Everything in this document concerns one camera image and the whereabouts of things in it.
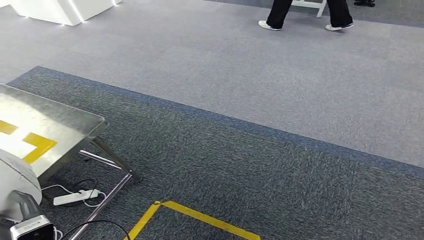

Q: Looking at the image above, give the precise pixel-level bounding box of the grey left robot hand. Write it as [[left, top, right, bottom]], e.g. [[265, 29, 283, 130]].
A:
[[7, 190, 43, 223]]

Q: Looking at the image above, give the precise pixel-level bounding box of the white curved car part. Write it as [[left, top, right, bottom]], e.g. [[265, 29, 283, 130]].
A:
[[0, 148, 43, 215]]

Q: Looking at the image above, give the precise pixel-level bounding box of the steel workbench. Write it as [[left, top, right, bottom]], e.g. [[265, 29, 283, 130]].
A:
[[0, 83, 143, 240]]

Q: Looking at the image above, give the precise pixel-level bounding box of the white power strip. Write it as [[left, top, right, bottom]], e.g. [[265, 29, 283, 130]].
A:
[[52, 188, 100, 207]]

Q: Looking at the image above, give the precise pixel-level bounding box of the yellow floor tape outline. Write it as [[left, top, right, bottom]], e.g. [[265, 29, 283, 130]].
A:
[[124, 200, 263, 240]]

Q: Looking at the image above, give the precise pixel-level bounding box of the person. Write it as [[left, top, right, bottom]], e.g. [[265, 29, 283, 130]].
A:
[[258, 0, 355, 32]]

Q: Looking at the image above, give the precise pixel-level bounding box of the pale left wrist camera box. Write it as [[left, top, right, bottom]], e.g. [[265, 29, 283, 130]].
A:
[[9, 214, 56, 240]]

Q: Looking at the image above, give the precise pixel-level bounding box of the long white cable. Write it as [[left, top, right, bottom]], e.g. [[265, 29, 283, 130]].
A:
[[41, 183, 73, 196]]

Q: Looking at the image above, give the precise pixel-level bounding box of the large yellow tape frame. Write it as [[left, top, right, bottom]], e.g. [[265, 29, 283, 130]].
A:
[[0, 119, 58, 165]]

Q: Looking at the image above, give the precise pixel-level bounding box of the short white looped cable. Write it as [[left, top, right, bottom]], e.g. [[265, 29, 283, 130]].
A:
[[82, 191, 108, 209]]

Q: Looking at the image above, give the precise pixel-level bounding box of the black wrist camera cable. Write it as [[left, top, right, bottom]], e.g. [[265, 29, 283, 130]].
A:
[[61, 220, 132, 240]]

